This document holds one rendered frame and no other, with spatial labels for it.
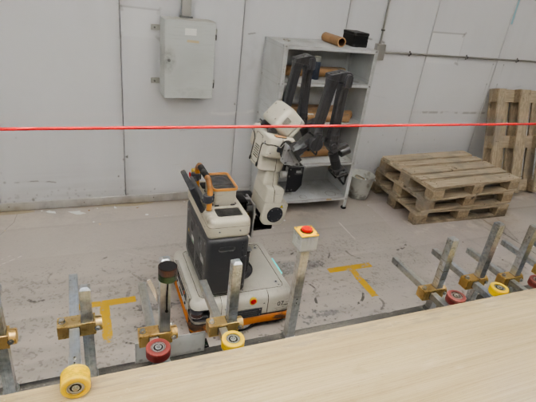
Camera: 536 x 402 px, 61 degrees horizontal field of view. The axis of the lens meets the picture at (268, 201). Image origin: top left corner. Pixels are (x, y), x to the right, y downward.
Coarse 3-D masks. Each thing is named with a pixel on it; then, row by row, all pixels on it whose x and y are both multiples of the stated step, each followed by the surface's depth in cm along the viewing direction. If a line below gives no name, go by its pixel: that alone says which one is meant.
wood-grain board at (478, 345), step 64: (384, 320) 174; (448, 320) 178; (512, 320) 183; (128, 384) 135; (192, 384) 137; (256, 384) 140; (320, 384) 143; (384, 384) 146; (448, 384) 149; (512, 384) 152
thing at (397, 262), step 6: (396, 258) 228; (396, 264) 227; (402, 264) 224; (402, 270) 223; (408, 270) 220; (408, 276) 219; (414, 276) 216; (414, 282) 215; (420, 282) 212; (432, 294) 205; (438, 294) 205; (432, 300) 205; (438, 300) 201; (438, 306) 202
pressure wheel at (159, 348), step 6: (150, 342) 150; (156, 342) 150; (162, 342) 151; (168, 342) 151; (150, 348) 148; (156, 348) 148; (162, 348) 149; (168, 348) 148; (150, 354) 145; (156, 354) 145; (162, 354) 146; (168, 354) 148; (150, 360) 146; (156, 360) 146; (162, 360) 147
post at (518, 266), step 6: (528, 228) 217; (534, 228) 214; (528, 234) 217; (534, 234) 216; (528, 240) 218; (534, 240) 218; (522, 246) 221; (528, 246) 218; (522, 252) 221; (528, 252) 221; (516, 258) 224; (522, 258) 221; (516, 264) 225; (522, 264) 224; (510, 270) 228; (516, 270) 225; (510, 288) 230
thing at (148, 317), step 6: (138, 282) 184; (144, 282) 184; (138, 288) 183; (144, 288) 181; (144, 294) 178; (144, 300) 175; (144, 306) 172; (150, 306) 172; (144, 312) 169; (150, 312) 169; (144, 318) 168; (150, 318) 166; (150, 324) 164
